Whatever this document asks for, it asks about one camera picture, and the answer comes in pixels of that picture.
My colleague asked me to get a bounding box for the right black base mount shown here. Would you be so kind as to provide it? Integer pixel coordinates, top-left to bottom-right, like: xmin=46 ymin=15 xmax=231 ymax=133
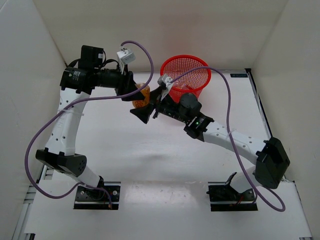
xmin=206 ymin=182 xmax=258 ymax=212

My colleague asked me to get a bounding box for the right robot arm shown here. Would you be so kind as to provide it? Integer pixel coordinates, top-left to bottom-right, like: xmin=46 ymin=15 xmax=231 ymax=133
xmin=130 ymin=88 xmax=290 ymax=200

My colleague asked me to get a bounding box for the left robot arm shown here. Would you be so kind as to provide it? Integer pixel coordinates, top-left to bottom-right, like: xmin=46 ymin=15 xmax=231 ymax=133
xmin=35 ymin=45 xmax=145 ymax=200

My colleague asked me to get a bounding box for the left aluminium frame rail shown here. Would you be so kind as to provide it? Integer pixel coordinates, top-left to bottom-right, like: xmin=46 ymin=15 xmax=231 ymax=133
xmin=12 ymin=74 xmax=78 ymax=240

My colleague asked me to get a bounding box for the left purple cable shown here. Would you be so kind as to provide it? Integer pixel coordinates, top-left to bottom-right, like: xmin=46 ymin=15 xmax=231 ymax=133
xmin=24 ymin=40 xmax=155 ymax=209

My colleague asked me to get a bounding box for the purple cable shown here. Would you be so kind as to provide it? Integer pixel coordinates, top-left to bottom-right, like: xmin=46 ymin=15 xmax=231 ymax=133
xmin=24 ymin=40 xmax=155 ymax=209
xmin=169 ymin=66 xmax=286 ymax=213

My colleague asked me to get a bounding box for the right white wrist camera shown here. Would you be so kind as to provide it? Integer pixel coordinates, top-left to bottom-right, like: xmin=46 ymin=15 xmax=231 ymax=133
xmin=157 ymin=74 xmax=173 ymax=101

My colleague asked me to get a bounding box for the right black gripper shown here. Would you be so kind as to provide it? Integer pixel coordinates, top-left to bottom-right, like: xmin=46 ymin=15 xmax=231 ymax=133
xmin=130 ymin=86 xmax=190 ymax=124

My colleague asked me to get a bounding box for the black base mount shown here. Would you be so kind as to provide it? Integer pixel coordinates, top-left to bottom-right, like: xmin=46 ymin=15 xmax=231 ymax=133
xmin=206 ymin=182 xmax=258 ymax=212
xmin=73 ymin=182 xmax=121 ymax=210

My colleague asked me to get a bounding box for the red mesh plastic bin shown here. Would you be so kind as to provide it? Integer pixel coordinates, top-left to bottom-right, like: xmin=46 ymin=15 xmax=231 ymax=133
xmin=160 ymin=54 xmax=212 ymax=103

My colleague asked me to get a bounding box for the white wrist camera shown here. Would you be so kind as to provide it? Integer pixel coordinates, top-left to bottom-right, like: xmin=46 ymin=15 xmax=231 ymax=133
xmin=116 ymin=47 xmax=136 ymax=74
xmin=157 ymin=74 xmax=173 ymax=101

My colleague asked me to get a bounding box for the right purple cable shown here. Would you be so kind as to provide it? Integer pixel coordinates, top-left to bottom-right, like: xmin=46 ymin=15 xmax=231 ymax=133
xmin=169 ymin=66 xmax=286 ymax=213

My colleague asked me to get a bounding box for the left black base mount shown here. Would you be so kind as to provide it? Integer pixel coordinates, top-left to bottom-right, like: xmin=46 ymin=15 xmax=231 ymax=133
xmin=73 ymin=182 xmax=121 ymax=210

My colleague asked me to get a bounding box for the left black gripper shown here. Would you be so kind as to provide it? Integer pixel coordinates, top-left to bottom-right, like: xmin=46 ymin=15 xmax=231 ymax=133
xmin=94 ymin=63 xmax=145 ymax=102

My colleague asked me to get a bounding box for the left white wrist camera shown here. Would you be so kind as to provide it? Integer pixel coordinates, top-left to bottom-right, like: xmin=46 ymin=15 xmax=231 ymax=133
xmin=116 ymin=47 xmax=136 ymax=74

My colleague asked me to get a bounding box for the orange plastic bottle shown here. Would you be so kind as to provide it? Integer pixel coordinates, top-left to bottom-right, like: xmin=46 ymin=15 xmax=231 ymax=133
xmin=131 ymin=82 xmax=152 ymax=110

